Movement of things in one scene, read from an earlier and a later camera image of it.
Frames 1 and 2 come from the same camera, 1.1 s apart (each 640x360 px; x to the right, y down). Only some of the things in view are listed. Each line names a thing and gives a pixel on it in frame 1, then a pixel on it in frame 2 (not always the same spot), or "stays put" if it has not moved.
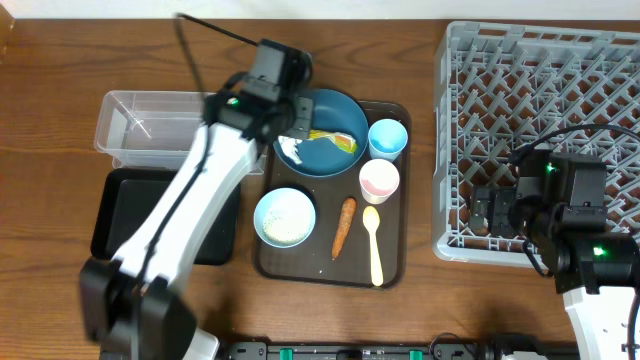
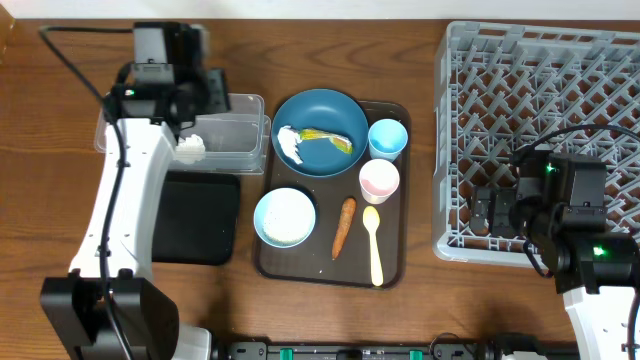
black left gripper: (302, 125) → (221, 102)
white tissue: (289, 148) stays put
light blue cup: (386, 138) stays put
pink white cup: (378, 180) stays put
